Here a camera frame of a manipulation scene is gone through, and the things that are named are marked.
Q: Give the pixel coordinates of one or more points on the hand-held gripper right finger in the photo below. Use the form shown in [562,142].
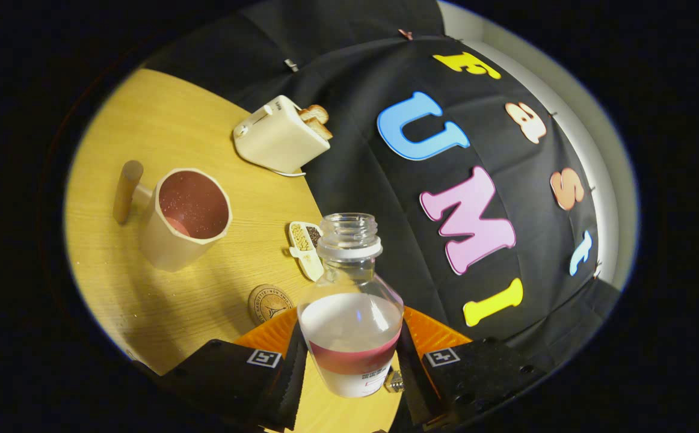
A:
[412,391]

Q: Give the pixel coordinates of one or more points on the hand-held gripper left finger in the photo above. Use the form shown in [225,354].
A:
[292,385]

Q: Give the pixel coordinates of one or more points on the clear juice bottle red label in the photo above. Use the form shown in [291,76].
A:
[349,328]

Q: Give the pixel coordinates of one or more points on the round cork coaster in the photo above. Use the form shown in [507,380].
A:
[268,304]

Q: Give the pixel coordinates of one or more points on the white divided condiment dish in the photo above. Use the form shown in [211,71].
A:
[304,246]

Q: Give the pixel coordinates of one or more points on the black backdrop cloth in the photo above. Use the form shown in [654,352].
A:
[355,180]

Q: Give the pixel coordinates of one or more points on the cream toaster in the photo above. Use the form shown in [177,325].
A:
[277,141]

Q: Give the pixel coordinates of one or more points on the toast slice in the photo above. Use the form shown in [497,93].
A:
[314,113]
[320,128]

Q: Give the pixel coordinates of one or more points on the wooden table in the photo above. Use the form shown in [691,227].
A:
[145,120]

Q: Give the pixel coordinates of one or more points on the pink cloth clip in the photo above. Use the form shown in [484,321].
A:
[406,34]

